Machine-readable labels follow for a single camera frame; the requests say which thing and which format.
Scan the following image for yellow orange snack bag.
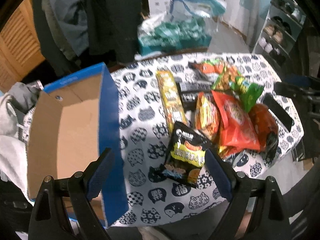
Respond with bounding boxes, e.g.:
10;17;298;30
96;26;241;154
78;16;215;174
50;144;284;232
195;92;220;141

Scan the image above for grey towel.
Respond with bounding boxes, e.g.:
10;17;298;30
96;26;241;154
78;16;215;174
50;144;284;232
1;80;43;202

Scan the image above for hanging dark coats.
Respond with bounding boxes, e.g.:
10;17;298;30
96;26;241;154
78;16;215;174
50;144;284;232
31;0;142;77

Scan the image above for cat pattern tablecloth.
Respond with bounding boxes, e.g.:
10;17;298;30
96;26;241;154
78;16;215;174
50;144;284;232
22;52;305;228

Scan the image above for red shrimp chip bag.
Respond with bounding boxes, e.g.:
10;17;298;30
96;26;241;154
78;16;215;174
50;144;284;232
212;91;260;157

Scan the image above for blue cardboard box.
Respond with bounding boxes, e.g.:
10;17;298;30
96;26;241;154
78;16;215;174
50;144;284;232
27;63;129;227

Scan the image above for black yellow snack bag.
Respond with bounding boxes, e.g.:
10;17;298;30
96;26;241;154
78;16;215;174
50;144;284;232
160;121;212;187

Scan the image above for dark red snack bag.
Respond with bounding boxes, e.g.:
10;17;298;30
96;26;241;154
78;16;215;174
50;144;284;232
248;103;279;162

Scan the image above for yellow biscuit pack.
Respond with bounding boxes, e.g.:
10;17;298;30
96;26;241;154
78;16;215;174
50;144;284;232
156;70;187;133

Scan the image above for teal box with bags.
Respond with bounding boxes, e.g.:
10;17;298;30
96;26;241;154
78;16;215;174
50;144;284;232
138;13;212;56

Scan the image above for black phone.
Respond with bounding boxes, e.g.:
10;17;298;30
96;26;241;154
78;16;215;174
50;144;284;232
263;93;293;132

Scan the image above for wooden louvered door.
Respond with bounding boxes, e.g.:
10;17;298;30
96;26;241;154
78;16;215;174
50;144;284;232
1;0;45;93

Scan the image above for shoe rack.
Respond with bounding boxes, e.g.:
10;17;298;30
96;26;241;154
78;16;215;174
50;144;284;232
253;0;306;69

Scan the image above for blue white plastic bag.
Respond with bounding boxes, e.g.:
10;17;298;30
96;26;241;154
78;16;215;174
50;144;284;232
169;0;227;18

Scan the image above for orange green snack bag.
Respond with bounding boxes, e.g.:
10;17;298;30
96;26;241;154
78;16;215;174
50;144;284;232
188;60;241;82

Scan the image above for green bean snack bag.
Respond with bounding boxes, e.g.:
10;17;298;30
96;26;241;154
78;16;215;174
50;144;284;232
212;64;264;113

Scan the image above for black snack pack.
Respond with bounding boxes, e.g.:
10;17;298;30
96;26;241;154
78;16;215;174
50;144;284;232
176;79;213;112

